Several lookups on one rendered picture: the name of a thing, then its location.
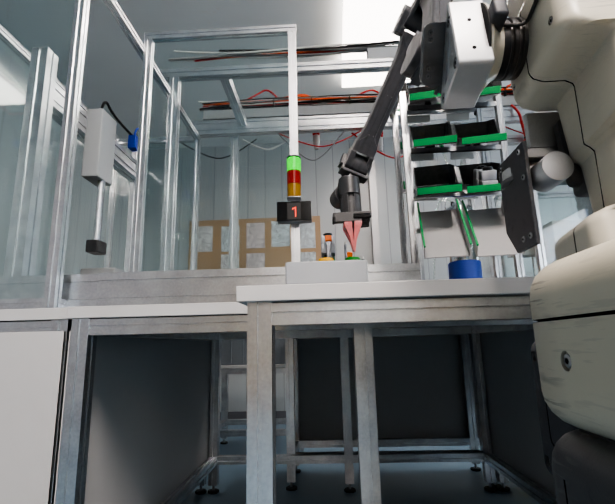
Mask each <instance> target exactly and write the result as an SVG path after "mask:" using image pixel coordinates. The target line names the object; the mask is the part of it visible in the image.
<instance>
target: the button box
mask: <svg viewBox="0 0 615 504"><path fill-rule="evenodd" d="M285 267H286V284H316V283H347V282H368V266H367V260H365V259H363V260H342V261H333V260H332V261H311V262H286V264H285Z"/></svg>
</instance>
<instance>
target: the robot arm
mask: <svg viewBox="0 0 615 504"><path fill-rule="evenodd" d="M452 1H453V0H414V1H413V3H412V5H411V6H409V5H406V4H405V5H404V7H403V8H402V11H401V13H400V15H399V18H398V20H397V22H396V24H395V27H394V29H393V31H392V34H394V35H396V36H399V37H400V38H399V43H398V48H397V51H396V54H395V57H394V59H393V61H392V64H391V66H390V68H389V71H388V73H387V75H386V77H385V80H384V82H383V84H382V86H381V89H380V91H379V93H378V96H377V98H376V100H375V102H374V105H373V107H372V109H371V111H370V114H369V116H368V118H367V121H366V123H365V125H364V127H363V129H362V130H361V132H360V133H359V135H358V136H357V138H356V139H355V140H354V143H353V145H352V147H350V148H349V150H348V153H343V154H342V156H341V158H340V161H339V164H338V167H339V171H338V174H340V175H342V176H341V177H340V178H339V180H338V186H337V187H336V189H335V190H334V191H333V193H332V194H331V195H330V203H331V205H332V206H333V207H334V208H336V209H340V212H337V213H333V216H332V224H333V225H334V224H343V232H344V233H345V235H346V237H347V239H348V240H349V242H350V245H351V248H352V252H355V251H356V244H357V238H358V235H359V231H360V228H366V227H369V222H370V218H371V217H372V211H362V207H361V195H360V183H362V184H364V183H365V182H366V181H367V180H368V178H369V175H370V171H371V168H372V162H373V160H374V156H375V154H376V152H377V150H378V149H377V148H378V144H379V140H380V137H381V134H382V132H383V129H384V127H385V125H386V123H387V121H388V118H389V116H390V114H391V112H392V110H393V107H394V105H395V103H396V101H397V99H398V96H399V94H400V92H401V90H402V88H403V85H404V83H405V81H406V79H407V78H409V79H411V81H410V84H412V85H415V86H417V87H419V86H420V84H422V85H424V86H427V87H429V88H431V89H433V90H435V91H434V93H433V94H434V95H437V94H438V93H439V94H441V91H442V76H443V61H444V45H445V30H446V15H447V4H448V3H449V2H452ZM405 29H407V30H409V31H411V32H413V33H415V35H413V34H411V33H409V32H407V31H405ZM357 152H359V153H362V154H364V155H366V157H364V156H362V155H360V154H357ZM352 228H353V229H352Z"/></svg>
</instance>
